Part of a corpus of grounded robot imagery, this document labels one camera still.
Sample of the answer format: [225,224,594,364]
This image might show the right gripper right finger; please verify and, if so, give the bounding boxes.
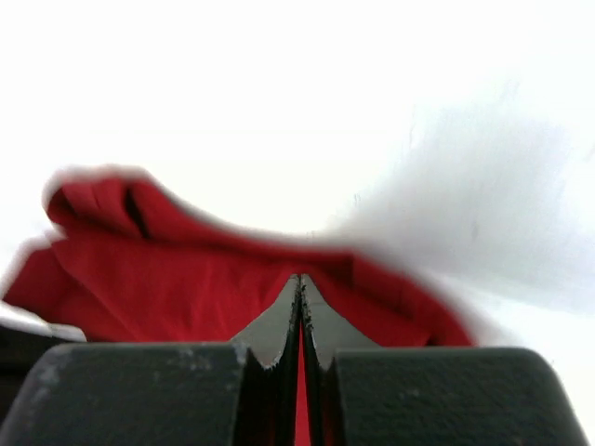
[299,276,588,445]

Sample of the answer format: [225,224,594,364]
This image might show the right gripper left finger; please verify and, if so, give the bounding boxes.
[1,276,299,445]

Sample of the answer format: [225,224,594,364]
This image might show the red t shirt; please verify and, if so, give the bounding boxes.
[4,175,470,445]

